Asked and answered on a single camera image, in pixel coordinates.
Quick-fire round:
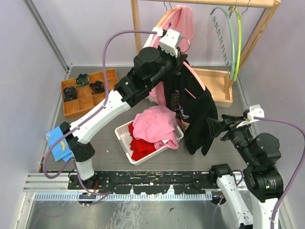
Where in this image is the orange hanger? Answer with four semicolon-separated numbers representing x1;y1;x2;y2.
156;2;177;27

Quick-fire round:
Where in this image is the light pink t shirt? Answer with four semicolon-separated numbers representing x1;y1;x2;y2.
148;5;194;106

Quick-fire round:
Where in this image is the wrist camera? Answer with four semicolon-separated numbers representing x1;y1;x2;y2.
237;104;265;128
152;27;182;58

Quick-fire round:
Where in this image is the white perforated plastic basket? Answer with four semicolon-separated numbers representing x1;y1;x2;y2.
114;120;184;166

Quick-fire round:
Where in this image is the rolled green sock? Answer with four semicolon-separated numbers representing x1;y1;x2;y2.
75;73;89;87

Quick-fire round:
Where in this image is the black t shirt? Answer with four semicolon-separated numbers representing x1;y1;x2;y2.
163;65;218;156

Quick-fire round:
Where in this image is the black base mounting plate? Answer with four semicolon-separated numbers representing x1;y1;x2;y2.
83;171;218;195

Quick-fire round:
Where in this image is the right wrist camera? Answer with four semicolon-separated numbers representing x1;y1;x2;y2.
237;104;265;128

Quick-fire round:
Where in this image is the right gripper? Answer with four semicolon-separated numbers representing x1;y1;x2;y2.
206;113;257;165

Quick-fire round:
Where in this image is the green plastic hanger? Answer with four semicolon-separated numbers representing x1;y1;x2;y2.
228;6;248;82

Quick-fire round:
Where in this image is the mint green hanger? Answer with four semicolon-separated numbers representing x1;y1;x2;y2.
210;0;236;81

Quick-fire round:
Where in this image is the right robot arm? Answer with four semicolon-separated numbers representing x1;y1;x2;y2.
207;114;284;229

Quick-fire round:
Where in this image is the wooden clothes rack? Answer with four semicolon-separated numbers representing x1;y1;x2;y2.
130;0;282;107

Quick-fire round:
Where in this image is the wooden compartment tray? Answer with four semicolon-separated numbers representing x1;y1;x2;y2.
61;71;105;119

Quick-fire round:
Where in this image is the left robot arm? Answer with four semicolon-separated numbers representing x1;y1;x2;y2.
59;47;188;189

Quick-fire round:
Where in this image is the blue folded cloth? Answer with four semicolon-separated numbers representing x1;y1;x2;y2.
45;126;72;162

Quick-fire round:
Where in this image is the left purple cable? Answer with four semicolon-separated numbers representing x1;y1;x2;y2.
43;30;158;206

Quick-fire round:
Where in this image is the rolled dark sock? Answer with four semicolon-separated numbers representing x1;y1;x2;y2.
63;86;77;102

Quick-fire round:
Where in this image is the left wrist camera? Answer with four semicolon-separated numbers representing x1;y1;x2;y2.
152;27;182;58

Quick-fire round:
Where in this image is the salmon pink hanger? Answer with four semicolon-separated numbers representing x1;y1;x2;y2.
177;36;209;100

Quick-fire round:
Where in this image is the white t shirt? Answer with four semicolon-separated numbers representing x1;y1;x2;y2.
143;34;154;48

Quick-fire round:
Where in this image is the rolled black sock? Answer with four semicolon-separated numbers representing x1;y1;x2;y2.
90;81;105;94

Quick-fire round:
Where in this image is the red t shirt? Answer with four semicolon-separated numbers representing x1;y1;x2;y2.
128;123;156;161

